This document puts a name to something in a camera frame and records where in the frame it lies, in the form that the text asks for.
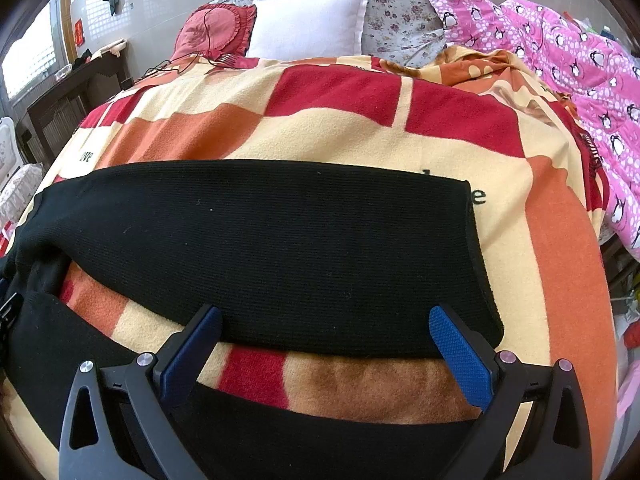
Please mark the grey floral pillow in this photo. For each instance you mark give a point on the grey floral pillow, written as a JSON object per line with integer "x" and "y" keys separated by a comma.
{"x": 395, "y": 10}

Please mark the window with lattice grille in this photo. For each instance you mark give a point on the window with lattice grille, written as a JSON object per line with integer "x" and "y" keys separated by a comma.
{"x": 30, "y": 55}

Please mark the pink penguin print quilt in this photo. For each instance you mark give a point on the pink penguin print quilt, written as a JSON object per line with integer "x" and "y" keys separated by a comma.
{"x": 565, "y": 60}

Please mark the dark wooden desk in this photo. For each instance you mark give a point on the dark wooden desk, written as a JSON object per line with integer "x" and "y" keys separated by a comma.
{"x": 65, "y": 100}

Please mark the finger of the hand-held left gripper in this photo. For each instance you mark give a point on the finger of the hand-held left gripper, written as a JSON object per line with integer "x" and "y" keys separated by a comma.
{"x": 10, "y": 312}

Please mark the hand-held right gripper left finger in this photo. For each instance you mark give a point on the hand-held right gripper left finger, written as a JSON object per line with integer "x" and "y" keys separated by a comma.
{"x": 197, "y": 347}

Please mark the red ruffled cushion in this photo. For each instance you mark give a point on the red ruffled cushion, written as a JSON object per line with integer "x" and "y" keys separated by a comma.
{"x": 220, "y": 27}

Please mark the white pillow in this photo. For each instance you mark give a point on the white pillow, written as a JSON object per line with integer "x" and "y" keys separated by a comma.
{"x": 305, "y": 22}

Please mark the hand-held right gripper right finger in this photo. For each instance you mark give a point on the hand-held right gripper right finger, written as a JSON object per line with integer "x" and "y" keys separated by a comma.
{"x": 457, "y": 347}

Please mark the red wall sticker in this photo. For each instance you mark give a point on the red wall sticker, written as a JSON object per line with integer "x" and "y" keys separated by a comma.
{"x": 79, "y": 32}

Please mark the red orange cream printed blanket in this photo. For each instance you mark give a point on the red orange cream printed blanket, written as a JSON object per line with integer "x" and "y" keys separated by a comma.
{"x": 325, "y": 125}

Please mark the black pants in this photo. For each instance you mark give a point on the black pants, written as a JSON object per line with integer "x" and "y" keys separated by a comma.
{"x": 275, "y": 235}

